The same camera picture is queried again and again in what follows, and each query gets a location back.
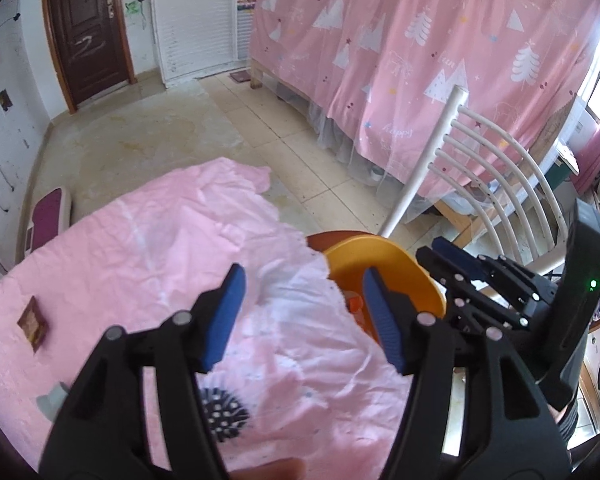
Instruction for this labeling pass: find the pink tree pattern curtain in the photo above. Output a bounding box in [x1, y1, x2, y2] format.
[250, 0, 600, 181]

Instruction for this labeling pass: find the white metal chair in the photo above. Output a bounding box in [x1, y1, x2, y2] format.
[378, 86, 568, 274]

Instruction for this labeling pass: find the dark brown wooden door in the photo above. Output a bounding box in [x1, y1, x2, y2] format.
[42, 0, 136, 113]

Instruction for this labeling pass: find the small brown wrapper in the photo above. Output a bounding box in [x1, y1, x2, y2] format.
[17, 297, 48, 353]

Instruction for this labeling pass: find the orange trash bin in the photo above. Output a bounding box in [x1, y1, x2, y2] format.
[306, 230, 445, 342]

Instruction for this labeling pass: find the pink bed sheet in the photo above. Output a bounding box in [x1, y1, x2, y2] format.
[0, 158, 411, 479]

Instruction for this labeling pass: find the grey plastic piece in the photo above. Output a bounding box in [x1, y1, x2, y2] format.
[35, 382, 70, 422]

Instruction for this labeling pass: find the white louvered wardrobe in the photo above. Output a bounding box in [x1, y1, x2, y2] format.
[151, 0, 239, 87]

